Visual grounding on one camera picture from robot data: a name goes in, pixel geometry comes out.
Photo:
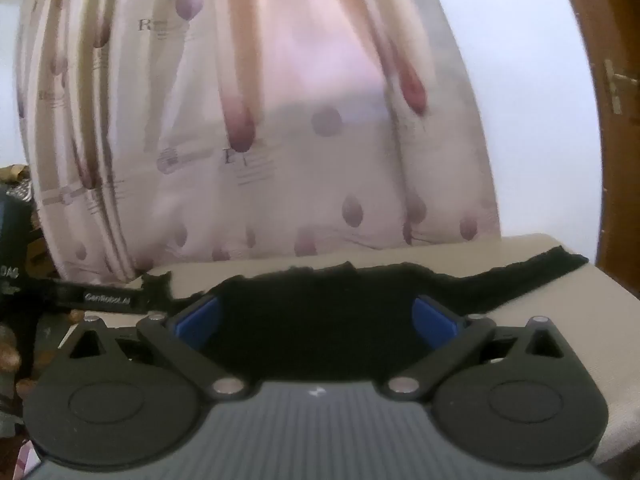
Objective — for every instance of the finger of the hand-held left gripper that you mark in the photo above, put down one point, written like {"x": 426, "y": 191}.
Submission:
{"x": 100, "y": 298}

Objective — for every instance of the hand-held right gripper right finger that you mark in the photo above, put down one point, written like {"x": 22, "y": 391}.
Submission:
{"x": 431, "y": 321}

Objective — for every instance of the brown wooden door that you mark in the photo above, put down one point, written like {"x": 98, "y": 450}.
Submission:
{"x": 595, "y": 20}

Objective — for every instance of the floral print curtain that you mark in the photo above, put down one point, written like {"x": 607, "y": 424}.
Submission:
{"x": 280, "y": 110}

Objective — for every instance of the black cloth garment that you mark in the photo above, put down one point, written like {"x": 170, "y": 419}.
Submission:
{"x": 320, "y": 320}

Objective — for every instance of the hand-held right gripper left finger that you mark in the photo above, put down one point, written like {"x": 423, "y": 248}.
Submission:
{"x": 192, "y": 321}

